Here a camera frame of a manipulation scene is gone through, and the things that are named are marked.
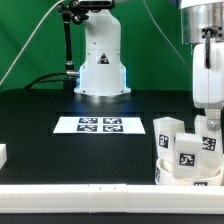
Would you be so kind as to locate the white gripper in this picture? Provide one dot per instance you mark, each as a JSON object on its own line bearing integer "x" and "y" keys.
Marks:
{"x": 208, "y": 84}

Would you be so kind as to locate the white round stool seat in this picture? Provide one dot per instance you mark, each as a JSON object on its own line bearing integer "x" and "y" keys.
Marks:
{"x": 164, "y": 176}

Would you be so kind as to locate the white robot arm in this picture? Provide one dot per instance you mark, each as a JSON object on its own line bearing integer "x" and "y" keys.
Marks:
{"x": 202, "y": 23}

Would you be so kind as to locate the white marker sheet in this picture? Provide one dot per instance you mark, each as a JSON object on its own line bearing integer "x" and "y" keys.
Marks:
{"x": 99, "y": 125}

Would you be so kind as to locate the white front rail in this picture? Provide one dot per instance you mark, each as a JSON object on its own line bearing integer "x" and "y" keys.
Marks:
{"x": 111, "y": 199}

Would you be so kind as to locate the white rail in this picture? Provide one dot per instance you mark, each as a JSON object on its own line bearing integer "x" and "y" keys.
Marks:
{"x": 111, "y": 199}
{"x": 3, "y": 155}

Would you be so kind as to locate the black camera on mount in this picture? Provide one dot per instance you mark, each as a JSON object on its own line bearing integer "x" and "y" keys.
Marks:
{"x": 97, "y": 4}

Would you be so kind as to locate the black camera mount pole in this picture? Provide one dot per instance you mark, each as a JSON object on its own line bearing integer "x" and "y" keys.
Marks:
{"x": 68, "y": 40}

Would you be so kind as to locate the white left rail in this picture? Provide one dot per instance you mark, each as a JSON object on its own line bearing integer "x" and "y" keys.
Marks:
{"x": 3, "y": 155}

